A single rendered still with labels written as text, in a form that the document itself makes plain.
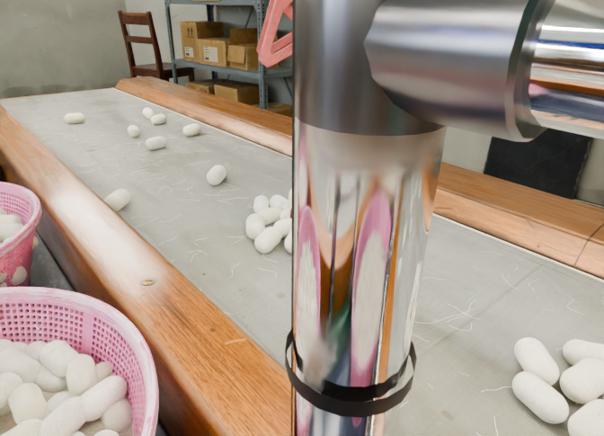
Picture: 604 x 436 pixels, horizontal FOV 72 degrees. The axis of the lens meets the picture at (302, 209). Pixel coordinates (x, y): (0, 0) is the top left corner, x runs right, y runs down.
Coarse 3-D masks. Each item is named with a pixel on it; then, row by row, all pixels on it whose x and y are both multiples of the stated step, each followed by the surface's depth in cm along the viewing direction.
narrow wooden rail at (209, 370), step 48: (0, 144) 65; (48, 192) 48; (48, 240) 52; (96, 240) 39; (144, 240) 39; (96, 288) 36; (144, 288) 33; (192, 288) 33; (144, 336) 28; (192, 336) 28; (240, 336) 28; (192, 384) 24; (240, 384) 24; (288, 384) 24; (192, 432) 26; (240, 432) 22; (288, 432) 22
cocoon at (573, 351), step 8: (568, 344) 29; (576, 344) 29; (584, 344) 29; (592, 344) 29; (600, 344) 29; (568, 352) 29; (576, 352) 28; (584, 352) 28; (592, 352) 28; (600, 352) 28; (568, 360) 29; (576, 360) 28
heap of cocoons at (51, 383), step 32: (0, 352) 29; (32, 352) 31; (64, 352) 29; (0, 384) 27; (32, 384) 27; (64, 384) 29; (96, 384) 28; (0, 416) 27; (32, 416) 25; (64, 416) 25; (96, 416) 26; (128, 416) 26
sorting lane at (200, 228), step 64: (64, 128) 83; (192, 192) 55; (256, 192) 56; (192, 256) 41; (256, 256) 41; (448, 256) 42; (512, 256) 42; (256, 320) 33; (448, 320) 33; (512, 320) 34; (576, 320) 34; (448, 384) 28
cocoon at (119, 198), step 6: (114, 192) 50; (120, 192) 50; (126, 192) 51; (108, 198) 49; (114, 198) 49; (120, 198) 49; (126, 198) 50; (108, 204) 49; (114, 204) 49; (120, 204) 49; (126, 204) 51
